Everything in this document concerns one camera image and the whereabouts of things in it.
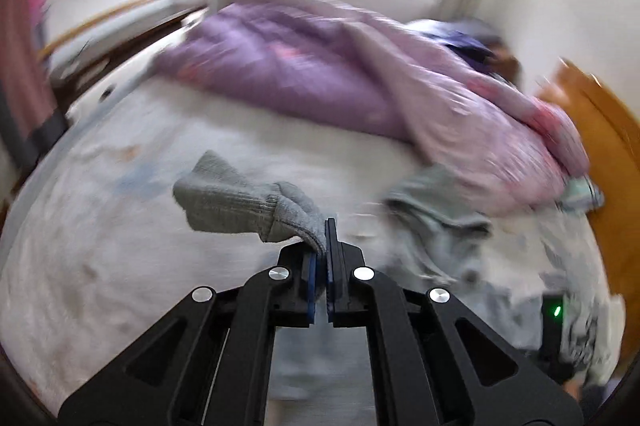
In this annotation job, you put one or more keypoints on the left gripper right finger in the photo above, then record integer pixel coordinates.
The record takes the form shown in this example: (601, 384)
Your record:
(432, 361)

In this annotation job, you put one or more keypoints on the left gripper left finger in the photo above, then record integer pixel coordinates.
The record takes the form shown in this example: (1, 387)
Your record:
(207, 361)

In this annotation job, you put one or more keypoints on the grey zip hoodie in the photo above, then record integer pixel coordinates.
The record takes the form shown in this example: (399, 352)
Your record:
(218, 199)

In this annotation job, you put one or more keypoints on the blue striped pillow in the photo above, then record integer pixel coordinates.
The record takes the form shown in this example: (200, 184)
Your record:
(581, 195)

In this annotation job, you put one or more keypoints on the bed with patterned sheet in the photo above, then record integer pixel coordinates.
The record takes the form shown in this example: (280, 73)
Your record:
(168, 188)

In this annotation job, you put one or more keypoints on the wooden headboard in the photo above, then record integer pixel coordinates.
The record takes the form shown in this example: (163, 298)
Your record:
(610, 134)

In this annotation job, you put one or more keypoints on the chair with blue bedding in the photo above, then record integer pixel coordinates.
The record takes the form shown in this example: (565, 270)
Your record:
(476, 42)

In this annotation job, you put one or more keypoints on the pink grey towel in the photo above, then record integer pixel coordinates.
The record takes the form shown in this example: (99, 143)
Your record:
(31, 122)

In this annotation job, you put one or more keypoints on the dark top tv cabinet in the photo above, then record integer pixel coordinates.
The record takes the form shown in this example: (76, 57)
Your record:
(74, 77)

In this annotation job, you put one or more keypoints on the purple floral duvet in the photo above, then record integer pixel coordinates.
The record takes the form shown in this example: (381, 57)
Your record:
(336, 64)

